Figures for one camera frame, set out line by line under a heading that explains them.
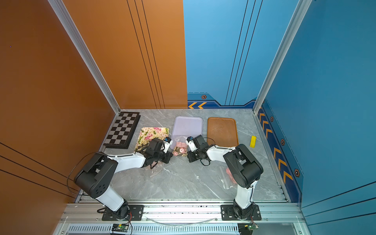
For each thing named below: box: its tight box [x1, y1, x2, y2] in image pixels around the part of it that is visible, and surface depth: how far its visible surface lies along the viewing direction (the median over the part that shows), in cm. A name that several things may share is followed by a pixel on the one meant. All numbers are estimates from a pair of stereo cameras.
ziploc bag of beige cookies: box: [143, 161, 165, 177], surface depth 85 cm
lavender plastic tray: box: [169, 116, 204, 150], surface depth 111 cm
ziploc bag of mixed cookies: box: [172, 135, 188, 157], surface depth 94 cm
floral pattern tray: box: [134, 127, 170, 152], surface depth 107 cm
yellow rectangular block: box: [249, 135, 258, 149], surface depth 104 cm
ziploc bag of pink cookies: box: [219, 165, 238, 190], surface depth 84 cm
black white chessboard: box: [102, 111, 141, 150], surface depth 104 cm
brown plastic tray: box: [207, 117, 239, 148], surface depth 109 cm
